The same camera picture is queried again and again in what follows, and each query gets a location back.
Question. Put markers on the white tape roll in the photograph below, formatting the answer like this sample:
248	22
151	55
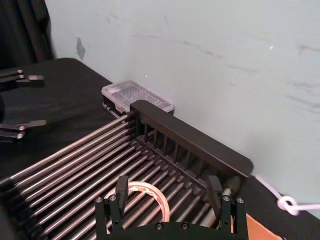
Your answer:
163	202

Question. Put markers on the clear plastic case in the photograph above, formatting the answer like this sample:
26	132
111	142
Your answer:
135	93

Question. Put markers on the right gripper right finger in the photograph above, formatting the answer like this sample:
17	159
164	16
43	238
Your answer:
214	195

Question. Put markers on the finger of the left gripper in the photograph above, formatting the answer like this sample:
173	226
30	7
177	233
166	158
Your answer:
32	124
32	80

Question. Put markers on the black rack with steel bars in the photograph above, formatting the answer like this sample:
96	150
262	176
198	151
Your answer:
187	140

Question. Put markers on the black table cloth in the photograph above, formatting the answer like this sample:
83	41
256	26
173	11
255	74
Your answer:
62	100

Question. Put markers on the shallow brown cardboard tray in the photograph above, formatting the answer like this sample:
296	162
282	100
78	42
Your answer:
257	230

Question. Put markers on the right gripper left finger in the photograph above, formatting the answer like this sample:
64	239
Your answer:
122	195

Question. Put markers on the black curtain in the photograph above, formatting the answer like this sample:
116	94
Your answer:
20	30

